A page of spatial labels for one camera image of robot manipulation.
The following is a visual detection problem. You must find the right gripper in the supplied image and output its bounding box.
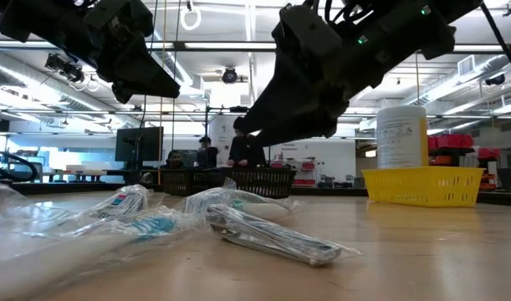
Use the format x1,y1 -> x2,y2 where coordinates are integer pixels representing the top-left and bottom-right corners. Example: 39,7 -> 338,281
237,6 -> 381,147

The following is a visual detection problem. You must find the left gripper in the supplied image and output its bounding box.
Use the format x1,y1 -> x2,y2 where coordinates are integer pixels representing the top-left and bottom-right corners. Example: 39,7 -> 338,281
85,0 -> 181,105

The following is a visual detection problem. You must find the green white toothbrush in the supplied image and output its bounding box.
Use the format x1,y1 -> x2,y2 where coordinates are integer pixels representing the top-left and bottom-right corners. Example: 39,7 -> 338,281
221,196 -> 303,222

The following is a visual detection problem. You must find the toothpaste tube blue print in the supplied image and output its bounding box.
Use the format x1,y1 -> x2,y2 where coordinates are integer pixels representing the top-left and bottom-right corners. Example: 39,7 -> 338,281
83,183 -> 151,221

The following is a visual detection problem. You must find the clear razor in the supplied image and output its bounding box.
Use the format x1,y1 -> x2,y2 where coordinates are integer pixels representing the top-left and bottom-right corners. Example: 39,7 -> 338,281
205,203 -> 363,268

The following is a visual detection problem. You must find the blue white toothbrush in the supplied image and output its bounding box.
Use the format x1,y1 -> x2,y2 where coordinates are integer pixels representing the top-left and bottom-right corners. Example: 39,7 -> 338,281
0,177 -> 238,301

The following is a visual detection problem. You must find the person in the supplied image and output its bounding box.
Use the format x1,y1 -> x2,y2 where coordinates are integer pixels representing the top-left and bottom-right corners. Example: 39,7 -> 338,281
227,115 -> 268,169
196,135 -> 219,169
162,149 -> 185,171

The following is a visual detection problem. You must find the black monitor on stand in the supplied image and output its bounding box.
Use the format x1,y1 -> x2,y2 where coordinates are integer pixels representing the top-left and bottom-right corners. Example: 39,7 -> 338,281
115,126 -> 165,163

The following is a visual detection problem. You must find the white cylindrical tank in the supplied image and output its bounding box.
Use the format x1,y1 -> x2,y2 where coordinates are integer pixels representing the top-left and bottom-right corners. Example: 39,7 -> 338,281
208,115 -> 239,166

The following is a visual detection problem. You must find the black ceiling mounted gear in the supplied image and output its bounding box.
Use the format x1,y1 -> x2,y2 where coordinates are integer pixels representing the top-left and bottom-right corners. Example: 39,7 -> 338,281
44,53 -> 85,84

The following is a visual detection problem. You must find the white wipes canister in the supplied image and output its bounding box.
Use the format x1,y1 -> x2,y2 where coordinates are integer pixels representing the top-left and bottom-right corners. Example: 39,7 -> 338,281
376,104 -> 430,170

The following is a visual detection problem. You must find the yellow slotted plastic basket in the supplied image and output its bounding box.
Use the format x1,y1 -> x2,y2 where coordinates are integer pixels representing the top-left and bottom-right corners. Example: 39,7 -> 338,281
361,166 -> 486,208

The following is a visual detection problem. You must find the red storage bin row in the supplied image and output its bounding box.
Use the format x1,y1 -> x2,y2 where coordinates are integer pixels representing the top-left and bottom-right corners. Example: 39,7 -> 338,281
427,133 -> 476,150

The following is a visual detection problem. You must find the dark storage bin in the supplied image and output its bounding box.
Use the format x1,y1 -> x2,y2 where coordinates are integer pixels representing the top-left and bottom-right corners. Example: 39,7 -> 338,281
496,166 -> 511,193

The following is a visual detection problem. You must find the black tubular stand frame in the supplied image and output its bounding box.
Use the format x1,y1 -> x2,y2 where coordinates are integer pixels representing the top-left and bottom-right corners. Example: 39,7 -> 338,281
203,105 -> 273,168

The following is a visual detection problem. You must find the black overhead frame bar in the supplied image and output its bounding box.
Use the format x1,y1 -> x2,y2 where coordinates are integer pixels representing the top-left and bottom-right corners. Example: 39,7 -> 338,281
0,40 -> 511,54

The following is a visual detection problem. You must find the white hanging ring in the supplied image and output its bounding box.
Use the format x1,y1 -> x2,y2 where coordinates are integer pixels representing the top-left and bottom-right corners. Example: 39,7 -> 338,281
179,6 -> 202,32

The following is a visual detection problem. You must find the thick black looped cable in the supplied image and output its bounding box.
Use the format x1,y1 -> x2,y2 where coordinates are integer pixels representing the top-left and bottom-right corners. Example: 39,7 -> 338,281
0,141 -> 39,183

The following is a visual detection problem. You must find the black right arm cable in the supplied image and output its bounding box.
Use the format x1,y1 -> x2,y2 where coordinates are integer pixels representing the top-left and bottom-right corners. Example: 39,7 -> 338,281
480,2 -> 511,83

